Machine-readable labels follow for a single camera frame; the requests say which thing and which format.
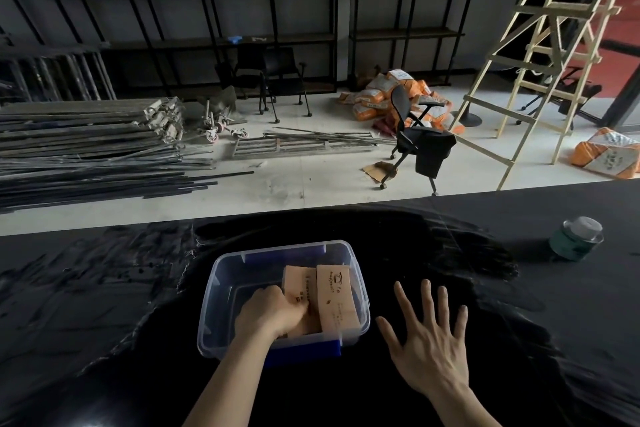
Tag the person's right hand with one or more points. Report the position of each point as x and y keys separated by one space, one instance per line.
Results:
x=432 y=351

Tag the person's left hand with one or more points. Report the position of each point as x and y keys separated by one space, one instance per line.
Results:
x=267 y=314

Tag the person's right little finger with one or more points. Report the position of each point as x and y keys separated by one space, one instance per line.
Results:
x=460 y=324

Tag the person's right middle finger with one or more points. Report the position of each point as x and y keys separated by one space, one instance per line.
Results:
x=428 y=302

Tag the person's left fingers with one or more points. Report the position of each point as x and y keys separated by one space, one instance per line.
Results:
x=297 y=309

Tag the person's right thumb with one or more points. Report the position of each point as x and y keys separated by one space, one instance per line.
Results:
x=389 y=334

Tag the tan tissue packet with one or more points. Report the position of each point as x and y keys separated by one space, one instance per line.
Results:
x=305 y=284
x=337 y=299

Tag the person's left forearm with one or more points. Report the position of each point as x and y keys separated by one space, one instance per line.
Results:
x=230 y=381

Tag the person's right forearm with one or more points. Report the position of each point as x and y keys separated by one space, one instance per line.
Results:
x=462 y=406

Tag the clear plastic storage box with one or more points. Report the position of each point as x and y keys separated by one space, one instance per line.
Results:
x=225 y=291

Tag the black plastic table cover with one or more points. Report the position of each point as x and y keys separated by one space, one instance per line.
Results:
x=550 y=341

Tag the green jar with clear lid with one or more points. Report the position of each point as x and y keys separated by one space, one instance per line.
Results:
x=572 y=241

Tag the brown cardboard piece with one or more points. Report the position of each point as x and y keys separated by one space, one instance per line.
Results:
x=377 y=172

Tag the black office chair with castors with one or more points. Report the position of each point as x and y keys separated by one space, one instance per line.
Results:
x=425 y=146

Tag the scaffold caster wheel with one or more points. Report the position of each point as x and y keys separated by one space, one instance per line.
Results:
x=211 y=132
x=239 y=133

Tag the black round stand base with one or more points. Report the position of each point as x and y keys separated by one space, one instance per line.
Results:
x=467 y=119

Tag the pile of orange sacks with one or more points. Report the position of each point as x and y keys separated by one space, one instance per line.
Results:
x=375 y=96

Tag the orange white cement bag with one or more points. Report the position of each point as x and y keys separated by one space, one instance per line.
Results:
x=607 y=154

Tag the black folding chair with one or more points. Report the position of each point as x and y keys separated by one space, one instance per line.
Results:
x=285 y=66
x=247 y=64

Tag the pile of thin metal rods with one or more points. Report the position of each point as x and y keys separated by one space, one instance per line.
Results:
x=90 y=176

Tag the black tipped chair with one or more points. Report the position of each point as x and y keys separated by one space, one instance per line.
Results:
x=575 y=91

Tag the narrow black metal shelving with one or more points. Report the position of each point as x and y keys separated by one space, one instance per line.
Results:
x=405 y=34

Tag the small blue object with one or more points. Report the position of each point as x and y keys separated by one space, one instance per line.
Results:
x=235 y=39

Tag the wide black metal shelving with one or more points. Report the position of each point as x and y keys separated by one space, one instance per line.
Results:
x=200 y=41

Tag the stack of metal scaffold planks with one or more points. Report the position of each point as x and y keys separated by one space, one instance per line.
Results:
x=75 y=119

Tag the wooden step ladder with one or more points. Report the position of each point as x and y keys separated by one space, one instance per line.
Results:
x=550 y=11

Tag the leaning metal scaffold frames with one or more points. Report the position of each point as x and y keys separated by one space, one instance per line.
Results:
x=55 y=74

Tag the flat metal frame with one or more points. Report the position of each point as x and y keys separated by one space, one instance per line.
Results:
x=300 y=144

